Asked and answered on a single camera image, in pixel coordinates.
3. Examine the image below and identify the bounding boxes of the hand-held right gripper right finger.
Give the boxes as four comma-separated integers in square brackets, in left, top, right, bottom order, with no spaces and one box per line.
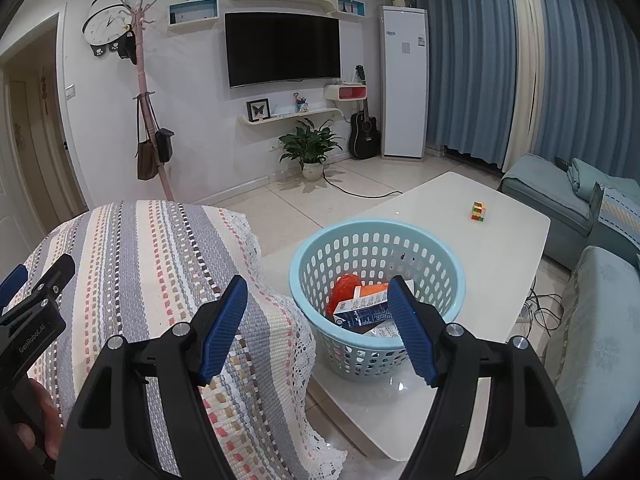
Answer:
[387,275,583,480]

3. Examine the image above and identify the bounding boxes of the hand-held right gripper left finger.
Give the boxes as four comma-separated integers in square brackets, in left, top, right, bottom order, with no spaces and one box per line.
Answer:
[55,275,248,480]

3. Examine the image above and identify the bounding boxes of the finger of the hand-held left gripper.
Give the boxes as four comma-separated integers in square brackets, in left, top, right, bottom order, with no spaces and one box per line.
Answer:
[0,254,76,328]
[0,265,29,308]

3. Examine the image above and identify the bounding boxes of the blue and white carton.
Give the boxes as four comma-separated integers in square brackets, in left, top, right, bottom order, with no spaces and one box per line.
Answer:
[362,320,407,342]
[334,292,401,330]

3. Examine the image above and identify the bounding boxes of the orange plastic bag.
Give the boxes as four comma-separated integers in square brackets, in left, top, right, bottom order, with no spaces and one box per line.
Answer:
[327,274,362,317]

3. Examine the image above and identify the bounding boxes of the light blue plastic basket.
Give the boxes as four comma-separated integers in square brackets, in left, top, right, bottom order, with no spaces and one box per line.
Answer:
[289,219,467,382]

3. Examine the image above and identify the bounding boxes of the person's left hand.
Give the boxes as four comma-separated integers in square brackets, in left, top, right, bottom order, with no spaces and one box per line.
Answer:
[12,377,64,461]

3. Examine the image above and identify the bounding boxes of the striped woven tablecloth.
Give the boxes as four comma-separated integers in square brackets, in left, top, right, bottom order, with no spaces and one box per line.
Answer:
[20,201,348,480]

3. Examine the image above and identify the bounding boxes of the white coffee table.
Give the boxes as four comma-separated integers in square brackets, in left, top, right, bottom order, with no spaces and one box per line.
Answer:
[260,171,551,462]

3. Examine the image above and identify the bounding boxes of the brown hanging bag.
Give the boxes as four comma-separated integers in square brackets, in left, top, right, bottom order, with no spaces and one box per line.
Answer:
[137,95,160,182]

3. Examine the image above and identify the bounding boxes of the black hanging bag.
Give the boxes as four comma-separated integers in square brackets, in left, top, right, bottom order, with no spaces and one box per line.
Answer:
[155,128,175,163]

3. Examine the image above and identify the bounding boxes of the light blue sofa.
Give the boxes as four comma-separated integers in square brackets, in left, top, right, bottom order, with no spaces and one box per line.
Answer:
[500,154,640,476]

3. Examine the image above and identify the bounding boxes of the black acoustic guitar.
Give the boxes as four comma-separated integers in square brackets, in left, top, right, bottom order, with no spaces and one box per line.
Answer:
[348,65,382,160]

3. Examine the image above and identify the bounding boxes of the green potted plant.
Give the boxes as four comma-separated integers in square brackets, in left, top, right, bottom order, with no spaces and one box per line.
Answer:
[277,119,346,182]

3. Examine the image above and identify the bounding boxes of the pink coat rack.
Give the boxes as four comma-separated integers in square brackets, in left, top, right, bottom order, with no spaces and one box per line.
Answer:
[120,0,177,202]

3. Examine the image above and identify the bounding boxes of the folded teal blanket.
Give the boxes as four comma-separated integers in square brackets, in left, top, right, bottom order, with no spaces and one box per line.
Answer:
[567,157,640,206]

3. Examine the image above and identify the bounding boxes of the striped sofa cushion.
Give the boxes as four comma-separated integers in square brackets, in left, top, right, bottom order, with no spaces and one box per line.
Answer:
[590,182,640,252]

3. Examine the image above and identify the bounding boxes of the black hat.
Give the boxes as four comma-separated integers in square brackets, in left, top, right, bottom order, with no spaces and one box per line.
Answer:
[117,30,139,66]

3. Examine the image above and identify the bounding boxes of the white standing air conditioner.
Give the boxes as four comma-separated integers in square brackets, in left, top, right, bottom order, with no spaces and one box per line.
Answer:
[381,6,430,160]

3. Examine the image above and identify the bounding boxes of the blue curtain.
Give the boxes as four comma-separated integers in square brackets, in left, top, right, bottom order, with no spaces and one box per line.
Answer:
[400,0,640,183]

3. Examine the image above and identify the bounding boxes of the black flat television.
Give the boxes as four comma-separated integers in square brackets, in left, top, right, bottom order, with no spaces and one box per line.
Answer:
[224,11,342,89]

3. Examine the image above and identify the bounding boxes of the beige curtain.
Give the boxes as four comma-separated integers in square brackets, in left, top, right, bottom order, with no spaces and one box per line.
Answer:
[501,0,547,172]

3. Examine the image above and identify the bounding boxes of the wide blue box shelf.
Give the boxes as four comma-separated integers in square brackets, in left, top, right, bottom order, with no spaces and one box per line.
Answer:
[168,0,221,26]

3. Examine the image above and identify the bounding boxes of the tangled floor cables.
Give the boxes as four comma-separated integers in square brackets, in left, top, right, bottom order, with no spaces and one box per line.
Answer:
[520,289,567,332]

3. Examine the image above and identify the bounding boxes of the black floor cable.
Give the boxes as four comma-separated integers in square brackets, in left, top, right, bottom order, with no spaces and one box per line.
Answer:
[320,165,404,199]

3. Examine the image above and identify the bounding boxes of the butterfly picture frame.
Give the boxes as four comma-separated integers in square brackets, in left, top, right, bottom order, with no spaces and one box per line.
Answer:
[246,98,272,123]

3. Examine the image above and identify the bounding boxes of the white curved lower wall shelf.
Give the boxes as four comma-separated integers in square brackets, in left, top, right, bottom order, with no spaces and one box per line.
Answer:
[237,107,346,127]

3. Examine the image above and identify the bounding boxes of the white and red wall cubby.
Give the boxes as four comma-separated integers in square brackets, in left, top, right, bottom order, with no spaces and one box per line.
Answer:
[324,84,369,111]

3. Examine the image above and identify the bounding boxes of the black and white wall clock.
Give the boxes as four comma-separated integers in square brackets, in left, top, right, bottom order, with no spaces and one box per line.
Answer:
[82,0,134,59]

